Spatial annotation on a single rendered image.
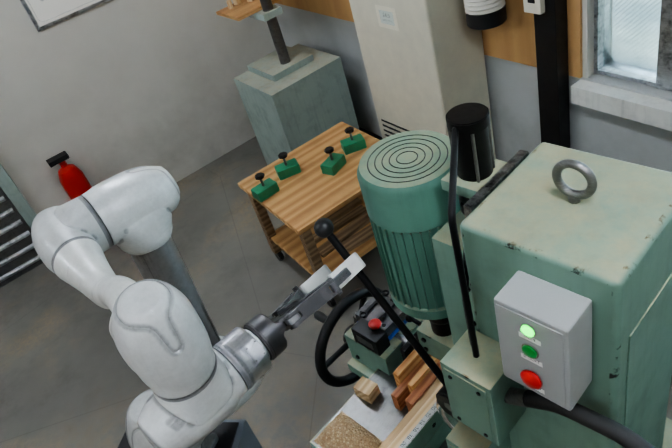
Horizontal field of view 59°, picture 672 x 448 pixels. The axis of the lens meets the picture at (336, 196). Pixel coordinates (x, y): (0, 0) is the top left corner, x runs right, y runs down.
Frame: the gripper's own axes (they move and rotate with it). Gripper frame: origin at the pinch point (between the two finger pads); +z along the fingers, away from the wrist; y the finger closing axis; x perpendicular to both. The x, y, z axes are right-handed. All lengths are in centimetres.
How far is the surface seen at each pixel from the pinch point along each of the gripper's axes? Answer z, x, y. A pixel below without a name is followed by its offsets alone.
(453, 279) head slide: 7.2, -11.2, 16.7
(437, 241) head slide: 7.2, -4.1, 19.9
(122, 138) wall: 62, 110, -282
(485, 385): -4.4, -22.6, 24.6
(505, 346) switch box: -3.0, -17.1, 33.1
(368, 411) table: -3.6, -32.4, -27.9
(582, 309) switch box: 1.1, -15.6, 44.9
